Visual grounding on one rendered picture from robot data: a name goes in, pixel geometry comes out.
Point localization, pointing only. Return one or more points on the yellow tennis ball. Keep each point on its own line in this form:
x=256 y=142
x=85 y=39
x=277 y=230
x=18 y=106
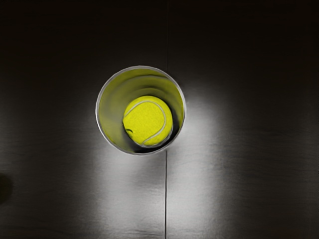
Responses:
x=147 y=120

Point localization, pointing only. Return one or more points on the clear glass cup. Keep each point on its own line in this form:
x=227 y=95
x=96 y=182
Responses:
x=112 y=99

